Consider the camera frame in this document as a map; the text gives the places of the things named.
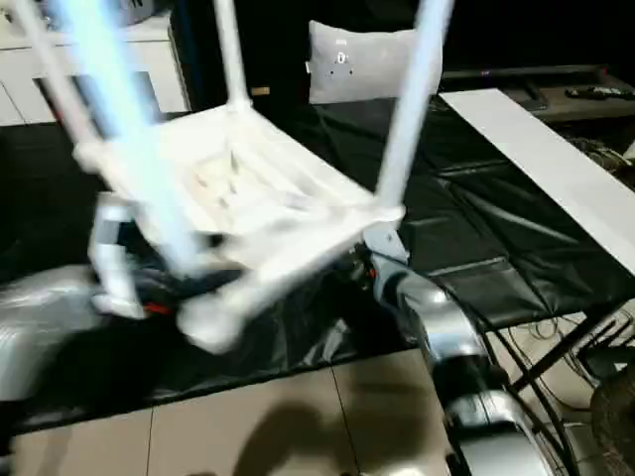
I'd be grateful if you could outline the white plastic table top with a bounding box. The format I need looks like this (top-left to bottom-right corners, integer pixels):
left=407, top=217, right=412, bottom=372
left=73, top=101, right=408, bottom=354

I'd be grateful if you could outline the white plastic table leg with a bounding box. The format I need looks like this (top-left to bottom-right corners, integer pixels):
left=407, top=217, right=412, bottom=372
left=212, top=0, right=255, bottom=113
left=372, top=0, right=457, bottom=209
left=47, top=0, right=199, bottom=272
left=12, top=0, right=100, bottom=150

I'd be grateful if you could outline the black work mat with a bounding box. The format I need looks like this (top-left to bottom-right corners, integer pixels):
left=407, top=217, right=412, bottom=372
left=0, top=91, right=635, bottom=437

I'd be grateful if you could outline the grey cushion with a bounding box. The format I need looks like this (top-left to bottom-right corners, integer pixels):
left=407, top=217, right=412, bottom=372
left=303, top=19, right=444, bottom=105

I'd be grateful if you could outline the white flat board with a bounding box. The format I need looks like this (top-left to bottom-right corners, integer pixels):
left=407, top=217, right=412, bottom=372
left=439, top=87, right=635, bottom=277

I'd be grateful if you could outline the black stand base bar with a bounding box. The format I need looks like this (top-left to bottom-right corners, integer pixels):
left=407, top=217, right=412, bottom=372
left=510, top=301, right=626, bottom=393

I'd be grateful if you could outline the white glass-door cabinet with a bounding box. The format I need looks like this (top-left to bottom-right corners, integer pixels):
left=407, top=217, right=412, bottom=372
left=0, top=19, right=192, bottom=128

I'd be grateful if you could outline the dark wood side table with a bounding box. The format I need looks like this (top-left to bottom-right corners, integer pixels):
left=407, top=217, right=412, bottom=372
left=525, top=83, right=635, bottom=125

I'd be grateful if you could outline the grey helmet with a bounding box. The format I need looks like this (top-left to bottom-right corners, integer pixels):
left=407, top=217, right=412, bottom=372
left=118, top=0, right=173, bottom=26

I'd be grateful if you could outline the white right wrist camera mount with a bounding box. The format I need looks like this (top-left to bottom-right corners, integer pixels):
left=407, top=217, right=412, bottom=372
left=364, top=221, right=412, bottom=279

